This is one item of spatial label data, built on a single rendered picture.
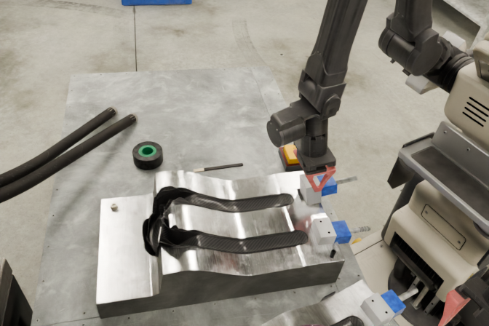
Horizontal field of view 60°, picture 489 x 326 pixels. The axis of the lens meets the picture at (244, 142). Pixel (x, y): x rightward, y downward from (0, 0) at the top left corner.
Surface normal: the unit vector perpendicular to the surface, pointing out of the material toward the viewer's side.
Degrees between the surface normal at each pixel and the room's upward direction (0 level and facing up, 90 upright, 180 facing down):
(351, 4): 93
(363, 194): 0
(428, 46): 93
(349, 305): 0
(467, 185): 0
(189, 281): 90
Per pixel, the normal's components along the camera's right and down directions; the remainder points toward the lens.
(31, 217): 0.07, -0.74
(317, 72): -0.87, 0.25
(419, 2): 0.43, 0.68
